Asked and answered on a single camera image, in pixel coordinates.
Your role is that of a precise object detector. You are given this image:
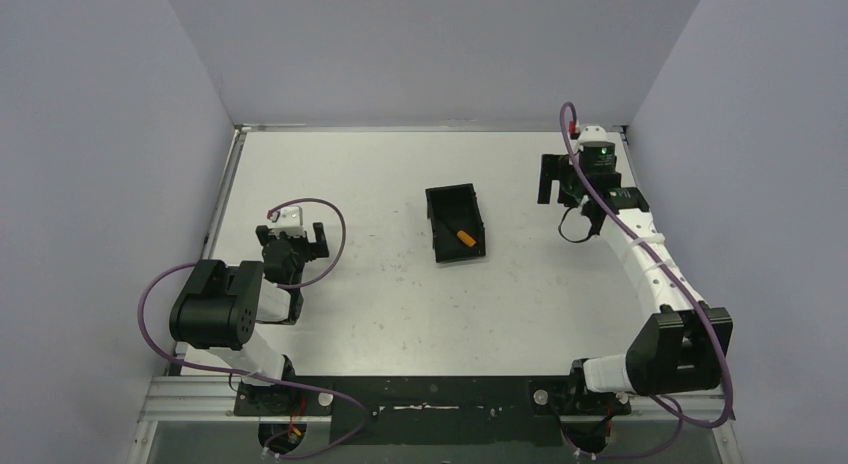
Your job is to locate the orange handled screwdriver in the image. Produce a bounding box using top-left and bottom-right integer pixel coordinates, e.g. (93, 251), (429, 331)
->
(442, 221), (477, 248)

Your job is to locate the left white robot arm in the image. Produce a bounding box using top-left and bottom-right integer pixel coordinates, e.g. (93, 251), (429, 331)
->
(170, 202), (567, 415)

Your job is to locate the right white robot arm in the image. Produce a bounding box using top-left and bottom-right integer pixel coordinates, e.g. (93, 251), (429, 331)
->
(539, 139), (733, 413)

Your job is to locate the black plastic bin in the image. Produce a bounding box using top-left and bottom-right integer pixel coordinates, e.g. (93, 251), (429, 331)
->
(425, 183), (487, 264)

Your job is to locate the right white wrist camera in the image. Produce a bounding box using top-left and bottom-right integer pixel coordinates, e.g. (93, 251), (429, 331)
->
(569, 124), (610, 146)

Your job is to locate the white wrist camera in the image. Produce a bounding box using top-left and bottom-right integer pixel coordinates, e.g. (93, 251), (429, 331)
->
(569, 124), (610, 146)
(268, 205), (306, 237)

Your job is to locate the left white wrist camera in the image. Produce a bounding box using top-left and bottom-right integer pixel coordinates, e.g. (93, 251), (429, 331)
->
(268, 205), (306, 237)

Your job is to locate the aluminium frame rail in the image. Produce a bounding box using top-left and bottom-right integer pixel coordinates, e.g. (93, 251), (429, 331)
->
(138, 375), (725, 423)

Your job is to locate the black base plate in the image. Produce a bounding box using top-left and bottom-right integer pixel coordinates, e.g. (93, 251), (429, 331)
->
(237, 376), (630, 450)

